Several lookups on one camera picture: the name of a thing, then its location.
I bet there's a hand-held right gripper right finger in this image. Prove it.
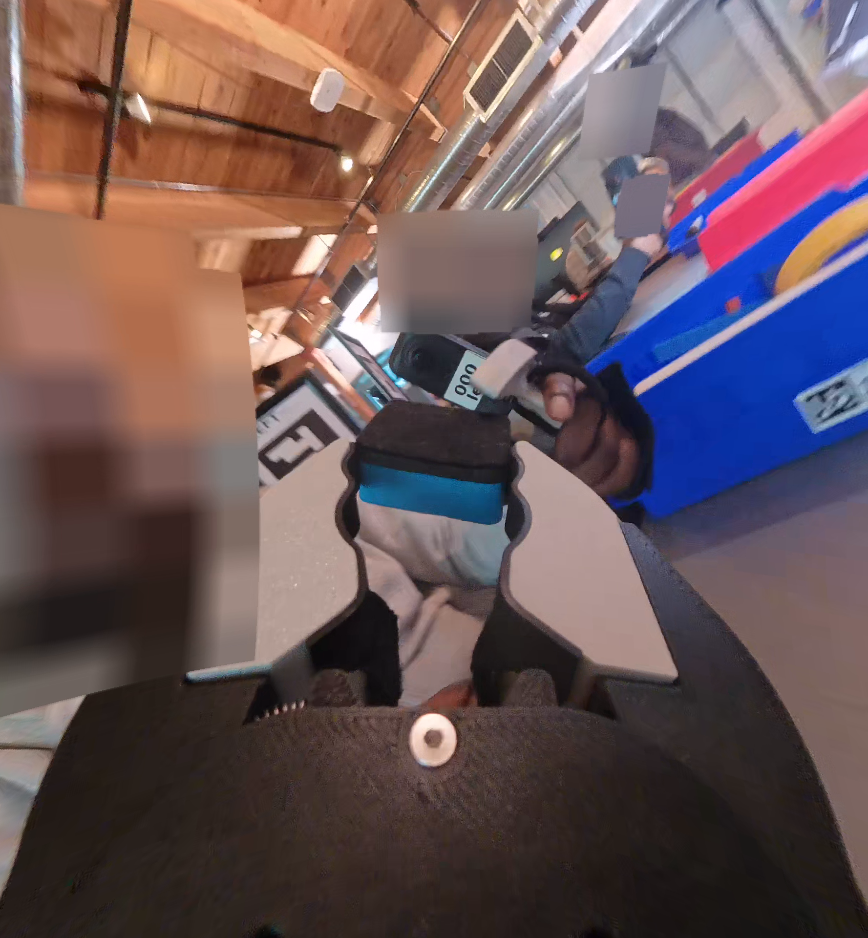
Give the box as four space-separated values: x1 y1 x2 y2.
498 440 680 684

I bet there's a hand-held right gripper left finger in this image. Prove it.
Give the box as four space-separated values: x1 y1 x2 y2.
187 440 370 684

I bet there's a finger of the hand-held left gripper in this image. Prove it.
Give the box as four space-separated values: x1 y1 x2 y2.
472 341 539 402

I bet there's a light blue block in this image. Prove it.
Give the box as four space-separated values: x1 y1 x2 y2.
351 402 515 526

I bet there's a blue plastic bin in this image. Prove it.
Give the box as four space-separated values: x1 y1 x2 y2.
586 165 868 519

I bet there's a yellow tape roll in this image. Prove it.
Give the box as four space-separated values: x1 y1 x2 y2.
774 187 868 296

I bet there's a person's left hand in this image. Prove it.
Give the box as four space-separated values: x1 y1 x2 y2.
538 368 640 501

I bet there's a black overhead pole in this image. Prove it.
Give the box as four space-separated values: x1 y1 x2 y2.
327 326 398 411

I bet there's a red plastic bin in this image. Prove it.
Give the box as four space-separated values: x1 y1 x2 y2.
672 132 764 210
698 81 868 274

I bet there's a white ceiling air vent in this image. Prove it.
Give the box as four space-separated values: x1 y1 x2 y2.
463 9 545 122

